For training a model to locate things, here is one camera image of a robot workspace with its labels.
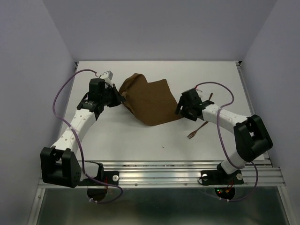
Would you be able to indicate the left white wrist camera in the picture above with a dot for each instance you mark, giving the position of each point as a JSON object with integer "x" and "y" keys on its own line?
{"x": 107, "y": 76}

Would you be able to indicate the brown wooden fork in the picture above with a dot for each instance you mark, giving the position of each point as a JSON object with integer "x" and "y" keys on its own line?
{"x": 192, "y": 134}

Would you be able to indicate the brown cloth napkin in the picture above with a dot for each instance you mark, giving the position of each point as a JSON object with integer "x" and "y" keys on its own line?
{"x": 152, "y": 103}

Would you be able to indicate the aluminium front rail frame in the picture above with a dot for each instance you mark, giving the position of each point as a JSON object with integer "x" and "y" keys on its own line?
{"x": 168, "y": 193}

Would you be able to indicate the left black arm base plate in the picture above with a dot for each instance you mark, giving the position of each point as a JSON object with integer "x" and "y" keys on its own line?
{"x": 109, "y": 177}

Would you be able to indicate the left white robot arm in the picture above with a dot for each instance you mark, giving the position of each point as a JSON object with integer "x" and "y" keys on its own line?
{"x": 59, "y": 163}

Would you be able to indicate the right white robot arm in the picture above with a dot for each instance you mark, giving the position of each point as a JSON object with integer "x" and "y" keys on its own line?
{"x": 251, "y": 136}

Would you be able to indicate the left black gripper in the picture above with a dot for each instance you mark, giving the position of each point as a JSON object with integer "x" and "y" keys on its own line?
{"x": 118, "y": 99}

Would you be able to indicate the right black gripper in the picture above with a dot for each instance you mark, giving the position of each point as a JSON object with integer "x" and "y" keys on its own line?
{"x": 182, "y": 102}

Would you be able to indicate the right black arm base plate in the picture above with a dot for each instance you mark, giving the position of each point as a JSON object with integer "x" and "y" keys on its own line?
{"x": 218, "y": 177}

